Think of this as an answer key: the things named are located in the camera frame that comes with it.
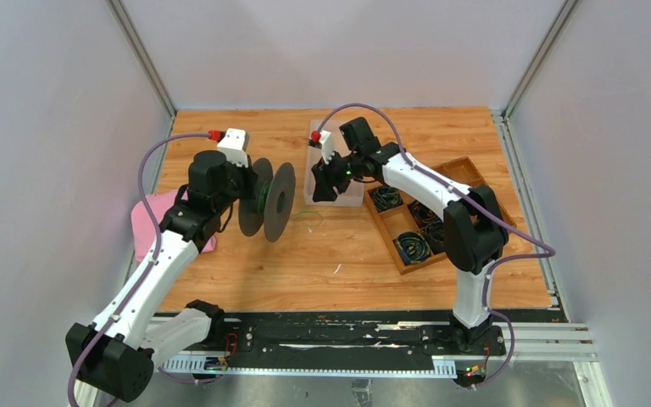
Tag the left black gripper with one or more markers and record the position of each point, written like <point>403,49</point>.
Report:
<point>250,177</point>

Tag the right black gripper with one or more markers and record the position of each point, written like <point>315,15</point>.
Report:
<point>326,181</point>

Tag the dark grey perforated spool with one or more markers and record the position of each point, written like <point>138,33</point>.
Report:
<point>270,206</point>

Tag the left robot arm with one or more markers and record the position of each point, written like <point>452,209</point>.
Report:
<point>117,353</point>

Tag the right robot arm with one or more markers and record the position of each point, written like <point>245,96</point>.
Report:
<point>473,230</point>

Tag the translucent plastic tray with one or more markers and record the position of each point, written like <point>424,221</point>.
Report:
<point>354,195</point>

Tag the wooden compartment tray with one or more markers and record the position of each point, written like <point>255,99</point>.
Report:
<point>392,223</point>

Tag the pink cloth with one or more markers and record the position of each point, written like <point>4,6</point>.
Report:
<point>148,219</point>

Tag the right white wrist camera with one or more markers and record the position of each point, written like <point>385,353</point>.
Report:
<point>322,141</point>

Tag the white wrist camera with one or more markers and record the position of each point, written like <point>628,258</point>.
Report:
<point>322,141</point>
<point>234,145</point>

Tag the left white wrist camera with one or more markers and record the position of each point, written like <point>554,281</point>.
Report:
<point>234,145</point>

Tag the coiled cable blue green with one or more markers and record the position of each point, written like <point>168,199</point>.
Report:
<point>385,198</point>

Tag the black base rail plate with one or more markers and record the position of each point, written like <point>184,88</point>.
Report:
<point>390,340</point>

